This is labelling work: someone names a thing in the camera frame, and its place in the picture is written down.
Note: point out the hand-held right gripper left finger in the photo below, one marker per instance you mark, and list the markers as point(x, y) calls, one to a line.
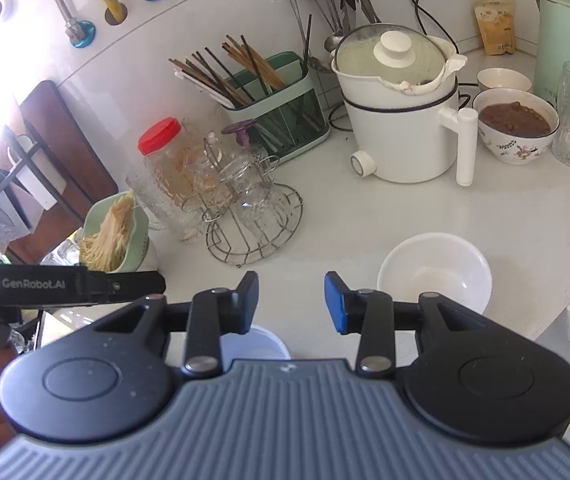
point(251, 310)

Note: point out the yellow snack packet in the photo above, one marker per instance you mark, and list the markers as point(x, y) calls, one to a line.
point(496, 25)

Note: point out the small white bowl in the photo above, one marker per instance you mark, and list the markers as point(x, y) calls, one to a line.
point(502, 80)

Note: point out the green strainer with noodles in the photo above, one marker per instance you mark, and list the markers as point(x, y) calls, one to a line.
point(110, 240)

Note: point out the black dish rack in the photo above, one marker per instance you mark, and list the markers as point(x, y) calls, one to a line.
point(10, 195)

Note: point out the glass cups on rack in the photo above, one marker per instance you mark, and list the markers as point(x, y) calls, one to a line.
point(245, 175)

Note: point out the floral bowl with brown food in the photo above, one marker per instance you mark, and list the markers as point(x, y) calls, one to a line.
point(515, 130)

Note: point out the group of drinking glasses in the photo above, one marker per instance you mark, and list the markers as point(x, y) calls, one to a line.
point(62, 252)

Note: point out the white electric cooking pot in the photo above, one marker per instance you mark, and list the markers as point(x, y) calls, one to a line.
point(405, 125)

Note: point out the white plastic bowl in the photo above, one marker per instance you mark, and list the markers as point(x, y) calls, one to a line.
point(260, 342)

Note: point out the wide white bowl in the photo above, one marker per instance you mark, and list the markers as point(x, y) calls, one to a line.
point(430, 270)

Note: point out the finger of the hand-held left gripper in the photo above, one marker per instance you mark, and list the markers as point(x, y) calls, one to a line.
point(130, 285)

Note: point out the dark wooden cutting board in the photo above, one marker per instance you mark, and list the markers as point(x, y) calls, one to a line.
point(65, 135)

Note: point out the green chopstick holder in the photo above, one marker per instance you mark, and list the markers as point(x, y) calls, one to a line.
point(290, 120)

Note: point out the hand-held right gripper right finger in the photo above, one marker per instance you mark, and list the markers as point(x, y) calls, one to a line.
point(337, 305)

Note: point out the clear jar with red lid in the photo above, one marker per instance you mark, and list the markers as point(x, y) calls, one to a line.
point(175, 160)

